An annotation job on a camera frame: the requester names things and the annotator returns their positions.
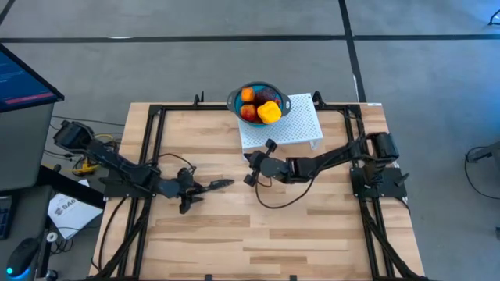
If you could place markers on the orange peach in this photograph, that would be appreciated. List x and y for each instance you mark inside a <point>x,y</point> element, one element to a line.
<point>248,112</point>

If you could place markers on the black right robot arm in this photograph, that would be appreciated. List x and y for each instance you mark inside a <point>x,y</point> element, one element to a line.
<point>332,158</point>

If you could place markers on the yellow bell pepper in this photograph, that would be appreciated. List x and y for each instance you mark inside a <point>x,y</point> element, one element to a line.
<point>269,112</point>

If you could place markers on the small orange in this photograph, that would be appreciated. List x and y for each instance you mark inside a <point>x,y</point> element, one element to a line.
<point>247,94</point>

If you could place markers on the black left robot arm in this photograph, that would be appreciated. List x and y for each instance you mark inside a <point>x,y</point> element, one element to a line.
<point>113,160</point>

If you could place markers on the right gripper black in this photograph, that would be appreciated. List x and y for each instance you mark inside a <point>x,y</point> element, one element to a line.
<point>271,168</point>

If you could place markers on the grey chair base leg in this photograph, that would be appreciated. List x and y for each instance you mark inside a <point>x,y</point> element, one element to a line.
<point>488,152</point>

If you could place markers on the black kitchen knife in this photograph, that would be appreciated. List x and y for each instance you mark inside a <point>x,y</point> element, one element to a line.
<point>224,182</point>

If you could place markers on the black table clamp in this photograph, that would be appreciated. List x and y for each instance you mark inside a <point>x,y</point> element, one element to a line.
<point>199,100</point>
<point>317,99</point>

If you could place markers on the black computer mouse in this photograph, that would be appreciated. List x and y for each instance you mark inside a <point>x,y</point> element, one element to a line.
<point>21,253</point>

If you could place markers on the white perforated metal shelf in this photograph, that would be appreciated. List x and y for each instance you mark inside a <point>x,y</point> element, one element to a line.
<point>297,125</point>

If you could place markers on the grey desk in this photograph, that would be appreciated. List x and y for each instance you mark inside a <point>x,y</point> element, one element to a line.
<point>27,210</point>

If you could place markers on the white printed paper sheet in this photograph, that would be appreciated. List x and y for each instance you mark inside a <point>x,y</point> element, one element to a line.
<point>74,214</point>

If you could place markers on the blue-screen computer monitor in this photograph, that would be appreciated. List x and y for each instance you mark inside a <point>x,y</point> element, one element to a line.
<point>19,86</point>

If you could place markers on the black keyboard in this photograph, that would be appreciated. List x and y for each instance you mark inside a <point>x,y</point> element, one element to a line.
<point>4,218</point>

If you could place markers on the dark red pomegranate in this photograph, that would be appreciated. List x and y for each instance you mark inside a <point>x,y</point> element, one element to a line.
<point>265,95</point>

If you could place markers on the black aluminium table frame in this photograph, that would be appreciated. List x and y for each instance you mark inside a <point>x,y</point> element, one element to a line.
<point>195,107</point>

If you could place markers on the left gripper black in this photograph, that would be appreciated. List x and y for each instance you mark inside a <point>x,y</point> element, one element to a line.
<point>185,187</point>

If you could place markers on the blue collapsible colander bowl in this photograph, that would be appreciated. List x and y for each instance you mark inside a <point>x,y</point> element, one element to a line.
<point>232,102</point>

